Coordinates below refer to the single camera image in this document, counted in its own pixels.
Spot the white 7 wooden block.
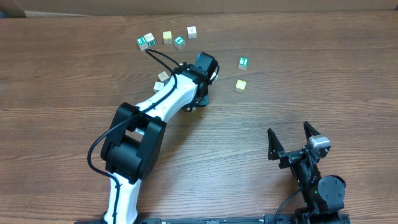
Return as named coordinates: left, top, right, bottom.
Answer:
left=154, top=82, right=165, bottom=93

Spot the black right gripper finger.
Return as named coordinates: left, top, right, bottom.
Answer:
left=267, top=128, right=285, bottom=155
left=303, top=121, right=320, bottom=139

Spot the yellow top wooden block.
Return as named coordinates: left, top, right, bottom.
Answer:
left=162, top=31, right=172, bottom=44

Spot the yellow I wooden block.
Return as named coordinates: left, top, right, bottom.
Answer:
left=234, top=80, right=246, bottom=93

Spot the green 7 wooden block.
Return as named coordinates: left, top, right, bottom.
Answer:
left=238, top=57, right=248, bottom=70

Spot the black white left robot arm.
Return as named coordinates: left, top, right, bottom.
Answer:
left=99, top=52, right=220, bottom=223

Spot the white block blue side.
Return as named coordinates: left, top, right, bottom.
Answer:
left=211, top=72, right=218, bottom=83

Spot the plain white wooden block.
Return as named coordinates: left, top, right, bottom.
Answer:
left=187, top=26, right=197, bottom=39

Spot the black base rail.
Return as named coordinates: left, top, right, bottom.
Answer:
left=74, top=213, right=351, bottom=224

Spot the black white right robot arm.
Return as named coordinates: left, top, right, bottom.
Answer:
left=267, top=121, right=350, bottom=223

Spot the green A wooden block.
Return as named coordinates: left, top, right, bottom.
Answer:
left=174, top=36, right=185, bottom=50

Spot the wooden block green 2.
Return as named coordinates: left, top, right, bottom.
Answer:
left=144, top=33, right=156, bottom=47

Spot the green J wooden block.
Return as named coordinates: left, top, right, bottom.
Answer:
left=136, top=37, right=149, bottom=50

